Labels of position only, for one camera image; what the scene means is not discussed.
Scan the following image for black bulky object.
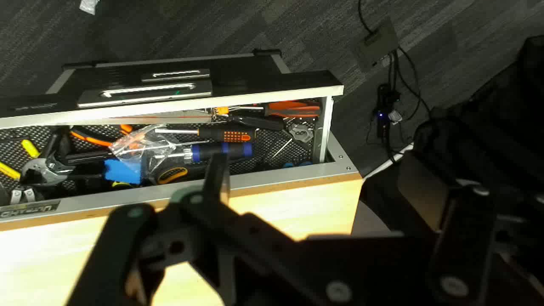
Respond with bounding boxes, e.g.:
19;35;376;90
411;32;544;197

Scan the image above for black and orange screwdriver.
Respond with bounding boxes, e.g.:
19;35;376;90
153;125;255;146

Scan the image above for clear plastic packaging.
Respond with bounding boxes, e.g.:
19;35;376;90
109;124;192;168

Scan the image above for yellow handled pliers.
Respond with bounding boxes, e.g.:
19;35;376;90
0;137;42;183

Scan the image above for silver drawer handle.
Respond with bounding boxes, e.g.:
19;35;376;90
75;66;214;108

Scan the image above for blue plastic tool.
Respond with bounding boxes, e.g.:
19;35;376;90
102;156;144;187

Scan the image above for black adapter with blue light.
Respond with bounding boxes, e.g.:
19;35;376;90
372;83;399;156

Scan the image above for black and blue screwdriver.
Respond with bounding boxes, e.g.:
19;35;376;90
139;141;257;175

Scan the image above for black tool with yellow ring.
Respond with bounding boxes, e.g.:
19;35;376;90
153;161;192;187

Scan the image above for white paper scrap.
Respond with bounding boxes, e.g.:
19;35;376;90
78;0;102;17

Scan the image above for black cable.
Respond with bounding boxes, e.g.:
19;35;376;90
355;0;435;117

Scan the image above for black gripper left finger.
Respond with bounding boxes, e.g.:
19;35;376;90
66;151;302;306

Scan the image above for orange and black tool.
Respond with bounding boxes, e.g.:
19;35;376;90
263;100;323;122

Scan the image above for orange handled pliers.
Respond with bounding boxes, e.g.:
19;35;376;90
68;122;136;153

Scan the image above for grey metal tool drawer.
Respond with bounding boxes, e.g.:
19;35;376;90
0;69;364;232

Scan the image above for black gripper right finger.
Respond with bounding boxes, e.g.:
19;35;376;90
396;154;544;306

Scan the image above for grey floor power box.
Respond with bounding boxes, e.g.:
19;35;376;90
359;18;401;64

